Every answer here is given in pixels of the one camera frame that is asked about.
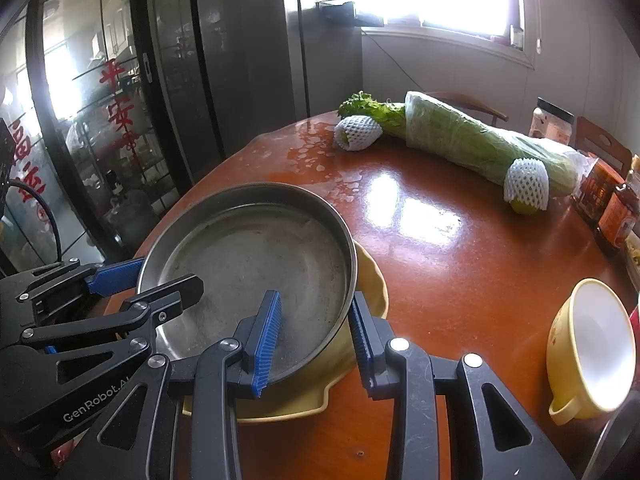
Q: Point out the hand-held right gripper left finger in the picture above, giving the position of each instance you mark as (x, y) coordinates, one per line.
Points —
(265, 345)

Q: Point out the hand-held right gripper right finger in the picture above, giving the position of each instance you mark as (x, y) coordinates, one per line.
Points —
(362, 345)

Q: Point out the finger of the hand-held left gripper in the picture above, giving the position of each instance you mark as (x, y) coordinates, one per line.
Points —
(165, 305)
(115, 276)

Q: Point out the yellow shell-shaped plate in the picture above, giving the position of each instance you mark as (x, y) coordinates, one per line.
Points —
(310, 396)

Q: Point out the round stainless steel plate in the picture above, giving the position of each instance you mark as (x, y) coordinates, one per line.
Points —
(240, 260)

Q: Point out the red bowl white inside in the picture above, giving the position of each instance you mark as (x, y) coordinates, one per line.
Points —
(636, 325)

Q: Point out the large stainless steel bowl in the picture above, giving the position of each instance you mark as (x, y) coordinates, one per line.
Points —
(622, 445)

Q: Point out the glass door with red decals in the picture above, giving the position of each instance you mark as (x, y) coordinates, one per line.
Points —
(90, 110)

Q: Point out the fruit in white foam net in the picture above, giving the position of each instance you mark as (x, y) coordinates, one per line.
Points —
(525, 182)
(357, 132)

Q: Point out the wrapped napa cabbage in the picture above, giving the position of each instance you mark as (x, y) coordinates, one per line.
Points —
(460, 135)

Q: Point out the green leaf lettuce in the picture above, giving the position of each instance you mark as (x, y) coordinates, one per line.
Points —
(375, 110)

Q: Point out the grey refrigerator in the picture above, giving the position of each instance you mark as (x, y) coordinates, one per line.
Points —
(240, 60)

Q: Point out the wooden armchair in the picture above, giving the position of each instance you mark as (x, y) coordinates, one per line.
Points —
(480, 105)

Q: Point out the red sauce jar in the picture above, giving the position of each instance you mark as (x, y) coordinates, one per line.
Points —
(597, 190)

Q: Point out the brown sauce bottle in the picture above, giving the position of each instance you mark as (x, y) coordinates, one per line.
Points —
(617, 220)

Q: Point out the white plate of food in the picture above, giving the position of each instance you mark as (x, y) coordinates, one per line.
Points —
(634, 260)

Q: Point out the clear jar with black lid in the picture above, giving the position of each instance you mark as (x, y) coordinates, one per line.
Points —
(550, 125)

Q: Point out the wooden chair with flat back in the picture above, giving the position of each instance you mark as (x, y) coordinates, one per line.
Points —
(600, 140)

